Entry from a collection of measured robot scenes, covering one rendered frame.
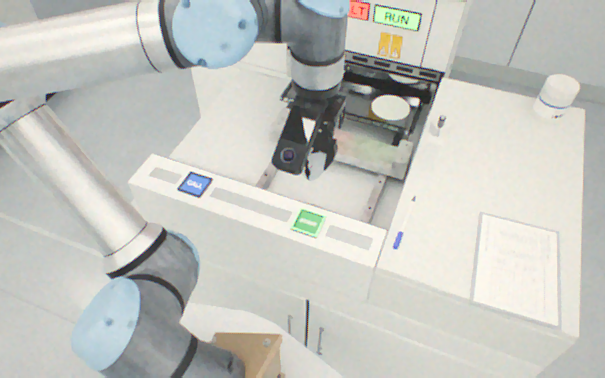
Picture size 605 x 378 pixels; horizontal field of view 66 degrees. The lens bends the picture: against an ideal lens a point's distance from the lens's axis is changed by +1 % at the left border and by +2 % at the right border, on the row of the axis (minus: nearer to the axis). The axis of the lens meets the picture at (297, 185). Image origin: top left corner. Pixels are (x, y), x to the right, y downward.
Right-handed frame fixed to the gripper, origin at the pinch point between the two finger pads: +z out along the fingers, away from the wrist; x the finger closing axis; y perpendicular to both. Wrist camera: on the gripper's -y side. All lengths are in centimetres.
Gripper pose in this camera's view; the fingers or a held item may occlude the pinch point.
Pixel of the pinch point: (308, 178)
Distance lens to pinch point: 80.8
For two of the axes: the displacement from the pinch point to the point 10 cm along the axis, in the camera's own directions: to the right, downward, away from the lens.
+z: 0.0, 6.5, 7.6
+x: -9.2, -2.9, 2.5
